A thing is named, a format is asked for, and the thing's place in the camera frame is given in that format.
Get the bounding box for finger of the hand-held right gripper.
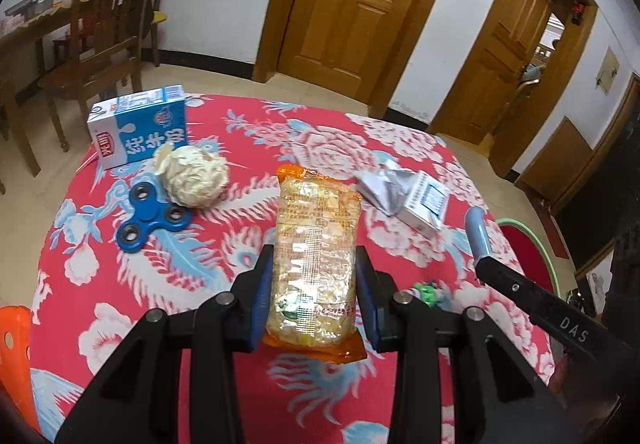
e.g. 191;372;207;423
465;207;608;365

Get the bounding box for orange plastic stool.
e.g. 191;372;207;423
0;305;41;435

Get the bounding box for metal tray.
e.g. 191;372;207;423
5;0;56;18

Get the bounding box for small cream paper ball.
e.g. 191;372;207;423
152;144;230;209

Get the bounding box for blue and white milk carton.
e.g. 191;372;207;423
86;84;190;171

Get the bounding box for tall wooden chair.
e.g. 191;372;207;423
39;0;172;152

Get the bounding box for beige wall panel box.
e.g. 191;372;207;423
594;47;621;98

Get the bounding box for closed wooden door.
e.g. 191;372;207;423
252;0;468;117

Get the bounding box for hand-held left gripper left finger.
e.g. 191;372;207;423
55;244;275;444

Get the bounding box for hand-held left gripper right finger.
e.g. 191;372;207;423
354;245;583;444

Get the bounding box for red floral tablecloth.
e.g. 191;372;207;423
27;93;558;444

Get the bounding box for green frog keychain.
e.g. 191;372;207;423
410;280;446;307

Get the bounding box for red doormat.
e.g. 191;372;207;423
532;197;571;260

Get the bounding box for blue fidget spinner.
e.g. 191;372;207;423
116;184;193;253

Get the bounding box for dark entrance door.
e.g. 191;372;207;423
552;72;640;275

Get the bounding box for silver foil pack white box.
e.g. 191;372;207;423
354;160;449;239

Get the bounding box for red green-rimmed stool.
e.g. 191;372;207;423
495;218;563;300

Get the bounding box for yellow instant noodle packet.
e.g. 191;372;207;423
262;164;368;364

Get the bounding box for wooden dining table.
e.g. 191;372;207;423
0;0;101;177

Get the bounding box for open wooden door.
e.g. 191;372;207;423
430;0;598;180

